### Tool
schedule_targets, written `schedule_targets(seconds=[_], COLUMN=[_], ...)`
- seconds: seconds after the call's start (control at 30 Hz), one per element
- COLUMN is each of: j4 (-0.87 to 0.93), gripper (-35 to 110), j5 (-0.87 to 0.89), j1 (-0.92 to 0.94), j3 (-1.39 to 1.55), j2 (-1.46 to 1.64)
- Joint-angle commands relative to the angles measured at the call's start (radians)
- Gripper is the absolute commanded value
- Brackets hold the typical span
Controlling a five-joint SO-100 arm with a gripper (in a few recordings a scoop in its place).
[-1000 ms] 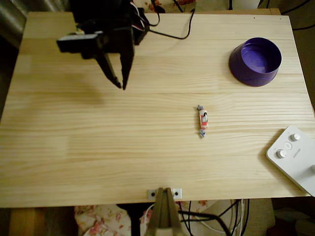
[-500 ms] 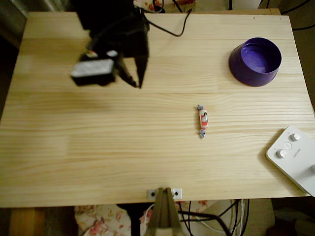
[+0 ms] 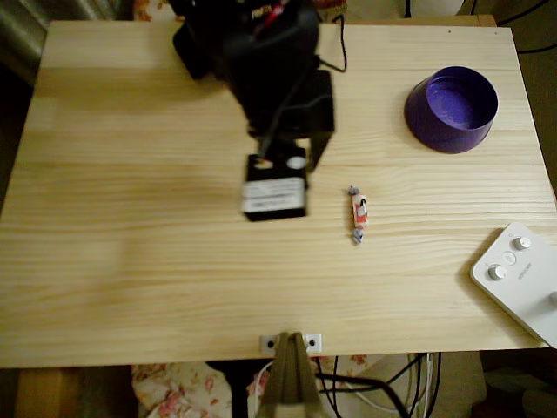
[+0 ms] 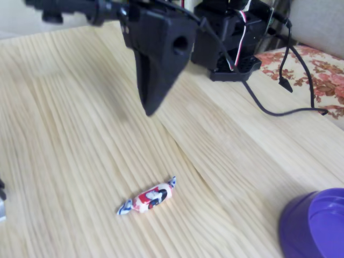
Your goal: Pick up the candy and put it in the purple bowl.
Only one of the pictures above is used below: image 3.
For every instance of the white red candy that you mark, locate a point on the white red candy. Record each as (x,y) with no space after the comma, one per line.
(359,211)

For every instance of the purple plastic bowl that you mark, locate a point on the purple plastic bowl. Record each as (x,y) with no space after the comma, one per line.
(452,104)

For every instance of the floral patterned cloth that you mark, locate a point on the floral patterned cloth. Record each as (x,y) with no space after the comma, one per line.
(174,392)
(150,8)

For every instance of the white control box with knobs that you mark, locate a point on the white control box with knobs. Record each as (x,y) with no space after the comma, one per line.
(522,278)

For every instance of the white mounting bracket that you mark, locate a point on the white mounting bracket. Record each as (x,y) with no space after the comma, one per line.
(314,342)

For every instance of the table clamp bracket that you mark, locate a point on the table clamp bracket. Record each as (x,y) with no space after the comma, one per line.
(291,383)

